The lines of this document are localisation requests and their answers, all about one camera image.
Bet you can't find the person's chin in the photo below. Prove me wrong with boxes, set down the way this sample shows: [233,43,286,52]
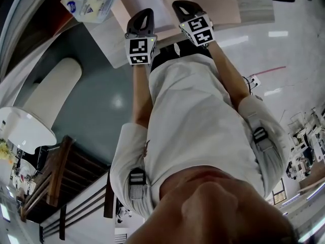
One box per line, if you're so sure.
[121,165,302,244]

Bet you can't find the yellow green flower bunch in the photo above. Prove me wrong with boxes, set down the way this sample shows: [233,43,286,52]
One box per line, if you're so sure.
[0,138,15,162]

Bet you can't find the grey wooden desk with shelves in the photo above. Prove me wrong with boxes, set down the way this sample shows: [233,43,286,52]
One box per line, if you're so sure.
[90,0,276,70]

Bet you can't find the person's right forearm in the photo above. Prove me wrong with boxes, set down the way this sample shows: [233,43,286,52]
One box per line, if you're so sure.
[208,41,251,110]

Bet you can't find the white power strip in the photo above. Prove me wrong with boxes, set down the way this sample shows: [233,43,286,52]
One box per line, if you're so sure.
[247,74,262,87]

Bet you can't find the person's white shirt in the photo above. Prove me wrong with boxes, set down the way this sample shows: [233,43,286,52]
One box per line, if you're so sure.
[109,54,290,213]

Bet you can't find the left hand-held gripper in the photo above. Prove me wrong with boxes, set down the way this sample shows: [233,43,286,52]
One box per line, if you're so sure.
[124,8,158,67]

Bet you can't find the person's black trousers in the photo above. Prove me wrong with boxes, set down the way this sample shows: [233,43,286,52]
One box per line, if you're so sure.
[149,40,213,73]

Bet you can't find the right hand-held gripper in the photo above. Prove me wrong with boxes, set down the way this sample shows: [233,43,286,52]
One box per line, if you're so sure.
[172,0,216,47]

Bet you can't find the plastic bag of tissue packs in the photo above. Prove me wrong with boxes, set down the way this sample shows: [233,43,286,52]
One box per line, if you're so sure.
[60,0,125,24]

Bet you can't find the dark wooden slatted bench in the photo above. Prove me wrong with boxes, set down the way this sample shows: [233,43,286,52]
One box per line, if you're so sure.
[19,135,115,223]

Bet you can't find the red floor tape strip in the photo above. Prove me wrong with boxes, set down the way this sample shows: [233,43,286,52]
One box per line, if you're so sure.
[251,65,286,76]

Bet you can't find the cluttered white workstation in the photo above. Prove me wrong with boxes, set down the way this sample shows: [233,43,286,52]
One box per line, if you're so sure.
[286,105,325,182]

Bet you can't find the person's left forearm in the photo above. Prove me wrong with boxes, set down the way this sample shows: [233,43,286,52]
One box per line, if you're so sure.
[131,64,151,129]

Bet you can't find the grey shoulder strap black buckle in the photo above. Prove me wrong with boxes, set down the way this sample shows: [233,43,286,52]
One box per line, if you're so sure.
[247,112,276,160]
[128,168,147,208]

